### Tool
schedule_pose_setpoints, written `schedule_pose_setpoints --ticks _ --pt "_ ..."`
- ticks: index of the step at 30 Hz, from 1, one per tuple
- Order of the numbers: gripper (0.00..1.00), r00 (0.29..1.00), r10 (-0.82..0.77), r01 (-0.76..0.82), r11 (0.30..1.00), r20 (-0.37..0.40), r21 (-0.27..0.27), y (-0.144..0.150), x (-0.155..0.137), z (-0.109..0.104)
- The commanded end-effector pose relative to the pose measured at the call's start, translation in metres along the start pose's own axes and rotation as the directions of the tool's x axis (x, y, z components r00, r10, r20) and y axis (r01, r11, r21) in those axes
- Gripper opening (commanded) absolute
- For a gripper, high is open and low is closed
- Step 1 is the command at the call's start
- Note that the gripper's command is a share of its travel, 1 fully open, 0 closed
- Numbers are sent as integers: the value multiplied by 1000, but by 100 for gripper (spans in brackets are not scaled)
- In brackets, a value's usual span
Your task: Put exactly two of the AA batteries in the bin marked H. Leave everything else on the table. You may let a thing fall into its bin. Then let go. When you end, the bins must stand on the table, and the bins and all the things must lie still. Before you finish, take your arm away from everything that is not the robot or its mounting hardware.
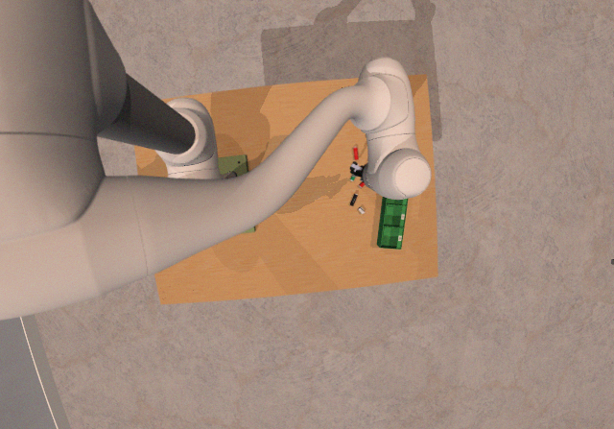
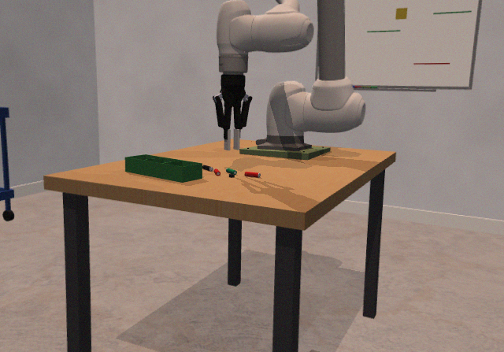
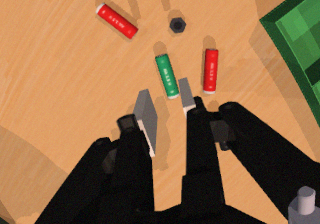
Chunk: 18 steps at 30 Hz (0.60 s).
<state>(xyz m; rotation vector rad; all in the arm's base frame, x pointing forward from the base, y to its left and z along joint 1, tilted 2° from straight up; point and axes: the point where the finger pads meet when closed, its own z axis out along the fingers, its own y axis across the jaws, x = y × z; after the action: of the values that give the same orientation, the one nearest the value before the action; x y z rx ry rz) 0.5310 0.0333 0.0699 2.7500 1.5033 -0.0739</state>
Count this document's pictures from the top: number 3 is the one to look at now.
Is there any red battery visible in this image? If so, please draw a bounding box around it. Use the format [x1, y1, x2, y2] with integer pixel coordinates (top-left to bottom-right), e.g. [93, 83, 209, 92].
[203, 49, 219, 94]
[95, 2, 138, 39]

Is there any green three-compartment bin rack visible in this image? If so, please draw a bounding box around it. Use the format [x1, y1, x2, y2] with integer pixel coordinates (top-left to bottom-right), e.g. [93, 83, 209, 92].
[259, 0, 320, 128]

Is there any black hex nut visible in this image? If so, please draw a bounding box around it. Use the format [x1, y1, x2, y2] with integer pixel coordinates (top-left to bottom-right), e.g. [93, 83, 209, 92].
[169, 17, 186, 33]

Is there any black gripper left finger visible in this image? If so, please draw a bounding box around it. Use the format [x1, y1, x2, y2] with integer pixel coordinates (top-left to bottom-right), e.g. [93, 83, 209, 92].
[34, 89, 158, 224]

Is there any green aa battery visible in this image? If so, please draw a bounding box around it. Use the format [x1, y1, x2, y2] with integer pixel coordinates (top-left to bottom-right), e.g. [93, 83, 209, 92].
[155, 54, 180, 99]

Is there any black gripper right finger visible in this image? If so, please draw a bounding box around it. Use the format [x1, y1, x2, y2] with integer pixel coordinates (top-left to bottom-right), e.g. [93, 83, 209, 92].
[178, 77, 320, 224]

